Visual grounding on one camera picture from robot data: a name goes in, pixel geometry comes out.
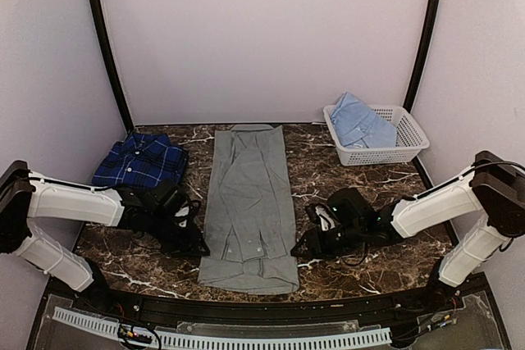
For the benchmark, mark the right black frame post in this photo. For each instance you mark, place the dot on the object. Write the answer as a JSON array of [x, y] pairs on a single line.
[[421, 55]]

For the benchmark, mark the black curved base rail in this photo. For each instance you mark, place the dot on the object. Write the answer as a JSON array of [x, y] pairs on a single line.
[[403, 311]]

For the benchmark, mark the left black frame post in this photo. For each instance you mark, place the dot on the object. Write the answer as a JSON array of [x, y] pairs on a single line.
[[109, 62]]

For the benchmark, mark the black frame post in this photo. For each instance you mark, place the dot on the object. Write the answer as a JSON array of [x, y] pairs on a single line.
[[421, 55], [109, 62]]

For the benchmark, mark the blue plaid folded shirt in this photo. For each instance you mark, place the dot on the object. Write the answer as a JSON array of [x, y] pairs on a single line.
[[142, 161]]

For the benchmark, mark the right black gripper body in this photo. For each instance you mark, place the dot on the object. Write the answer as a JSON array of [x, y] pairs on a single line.
[[332, 247]]

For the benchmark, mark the grey long sleeve shirt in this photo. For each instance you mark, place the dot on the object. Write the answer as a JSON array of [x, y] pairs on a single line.
[[249, 224]]

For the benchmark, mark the white plastic basket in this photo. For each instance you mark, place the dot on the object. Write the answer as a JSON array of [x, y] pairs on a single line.
[[410, 139]]

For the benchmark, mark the light blue shirt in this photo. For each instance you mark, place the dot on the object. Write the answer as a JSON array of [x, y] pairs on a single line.
[[358, 126]]

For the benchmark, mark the white slotted cable duct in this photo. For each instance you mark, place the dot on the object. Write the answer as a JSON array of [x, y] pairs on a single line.
[[107, 328]]

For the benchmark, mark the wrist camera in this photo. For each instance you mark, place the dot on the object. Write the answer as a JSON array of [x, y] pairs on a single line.
[[341, 208], [171, 202]]

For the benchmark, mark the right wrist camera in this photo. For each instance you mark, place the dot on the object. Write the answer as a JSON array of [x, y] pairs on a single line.
[[341, 208]]

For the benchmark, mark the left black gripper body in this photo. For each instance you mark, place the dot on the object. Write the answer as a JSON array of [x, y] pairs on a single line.
[[171, 238]]

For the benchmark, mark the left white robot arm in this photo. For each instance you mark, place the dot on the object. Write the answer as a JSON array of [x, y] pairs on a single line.
[[27, 195]]

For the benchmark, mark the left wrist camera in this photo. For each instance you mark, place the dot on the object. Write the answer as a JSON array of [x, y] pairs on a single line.
[[171, 202]]

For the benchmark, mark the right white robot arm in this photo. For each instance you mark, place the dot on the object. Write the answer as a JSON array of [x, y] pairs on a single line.
[[490, 186]]

